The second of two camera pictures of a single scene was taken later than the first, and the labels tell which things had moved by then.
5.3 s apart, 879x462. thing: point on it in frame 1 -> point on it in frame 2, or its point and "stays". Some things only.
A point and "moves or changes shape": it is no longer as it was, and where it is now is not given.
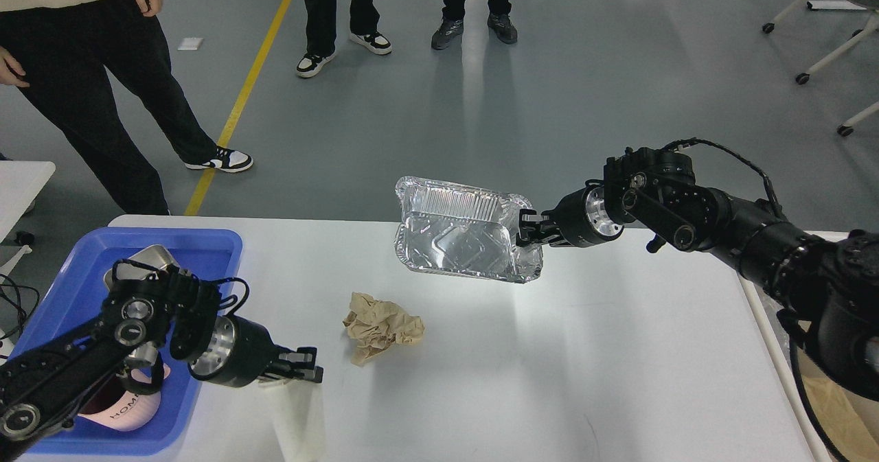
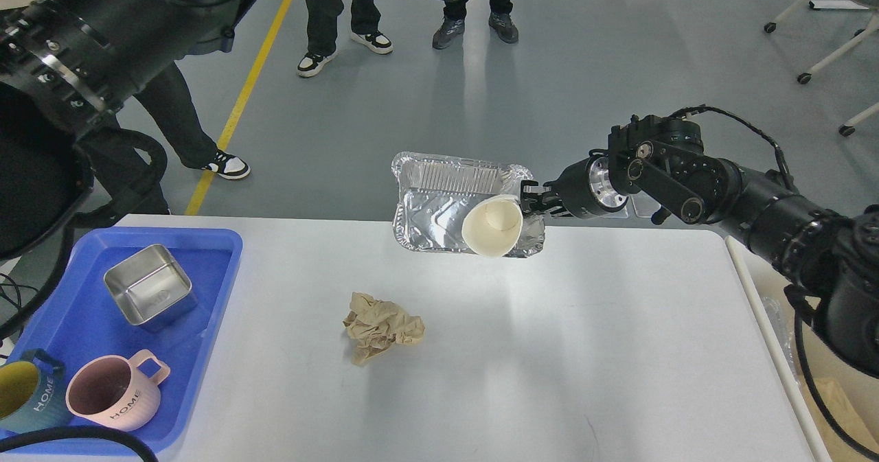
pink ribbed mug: [133, 411] stays
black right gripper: [581, 219] -> [584, 189]
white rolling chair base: [859, 35] stays
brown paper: [375, 326] stays
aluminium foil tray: [455, 228] moves or changes shape
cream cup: [297, 410] -> [493, 225]
